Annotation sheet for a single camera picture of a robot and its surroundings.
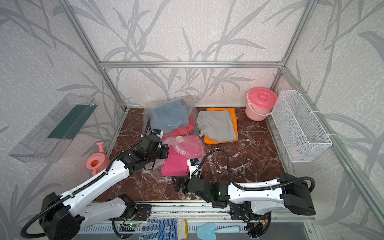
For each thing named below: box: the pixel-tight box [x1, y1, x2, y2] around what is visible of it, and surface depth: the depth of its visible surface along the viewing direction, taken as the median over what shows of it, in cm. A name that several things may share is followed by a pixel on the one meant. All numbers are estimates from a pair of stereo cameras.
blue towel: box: [151, 99, 190, 134], surface depth 106 cm
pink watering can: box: [85, 141, 111, 176], surface depth 82 cm
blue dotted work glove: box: [139, 218, 189, 240], surface depth 71 cm
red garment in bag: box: [162, 112, 195, 139], surface depth 101 cm
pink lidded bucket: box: [245, 87, 279, 122], surface depth 104 cm
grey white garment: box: [197, 110, 237, 143], surface depth 104 cm
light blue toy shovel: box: [196, 222, 241, 240], surface depth 70 cm
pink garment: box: [161, 135, 204, 176], surface depth 86 cm
